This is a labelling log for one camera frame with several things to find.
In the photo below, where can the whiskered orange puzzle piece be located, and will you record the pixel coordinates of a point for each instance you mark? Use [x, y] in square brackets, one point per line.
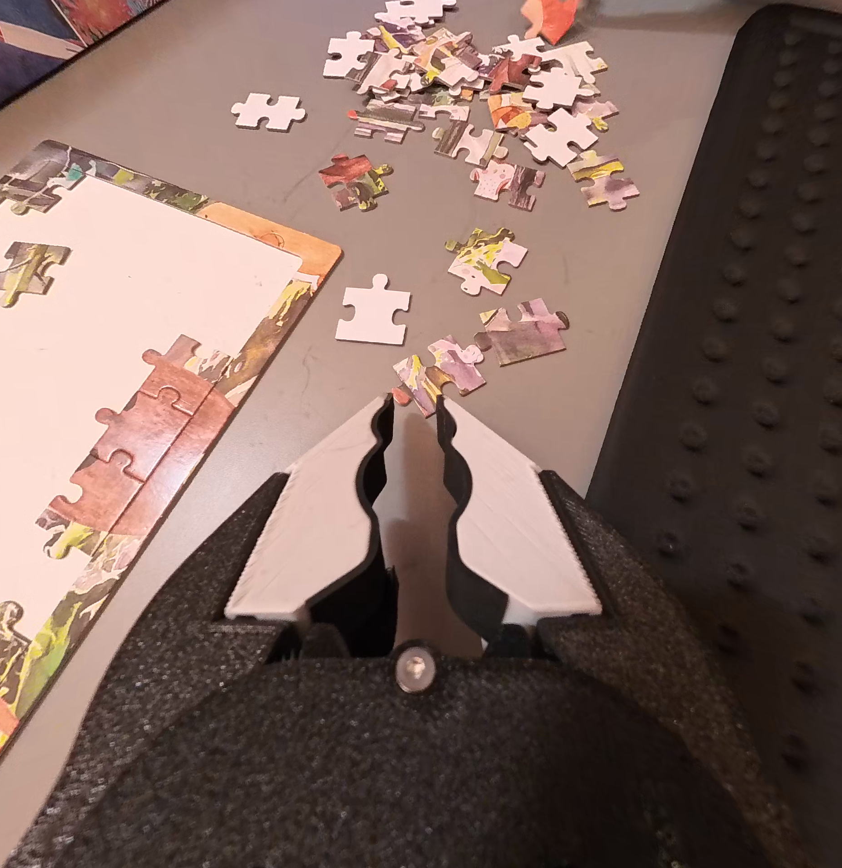
[550, 20]

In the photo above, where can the assembled brown trunk puzzle pieces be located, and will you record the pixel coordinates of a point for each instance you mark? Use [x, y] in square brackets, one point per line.
[156, 434]

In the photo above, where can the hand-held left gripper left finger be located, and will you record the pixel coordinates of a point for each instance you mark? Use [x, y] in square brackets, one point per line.
[306, 529]

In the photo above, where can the black studded rubber mat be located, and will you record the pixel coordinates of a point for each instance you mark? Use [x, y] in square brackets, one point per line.
[767, 339]

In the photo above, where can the lion jigsaw puzzle board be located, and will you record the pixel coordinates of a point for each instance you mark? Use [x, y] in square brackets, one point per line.
[156, 271]

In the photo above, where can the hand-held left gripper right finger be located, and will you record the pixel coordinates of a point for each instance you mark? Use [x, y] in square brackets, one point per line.
[523, 536]

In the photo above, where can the illustrated puzzle box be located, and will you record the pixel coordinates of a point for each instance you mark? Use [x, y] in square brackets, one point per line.
[27, 41]

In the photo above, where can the grey desk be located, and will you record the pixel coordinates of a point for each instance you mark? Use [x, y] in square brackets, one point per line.
[156, 102]

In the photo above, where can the yellow green dotted puzzle piece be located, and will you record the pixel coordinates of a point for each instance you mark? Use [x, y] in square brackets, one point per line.
[485, 261]

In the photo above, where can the grey yellow-green puzzle piece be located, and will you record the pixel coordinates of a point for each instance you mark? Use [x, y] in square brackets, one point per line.
[27, 271]

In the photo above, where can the pile of puzzle pieces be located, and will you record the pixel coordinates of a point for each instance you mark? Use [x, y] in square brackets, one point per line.
[550, 88]

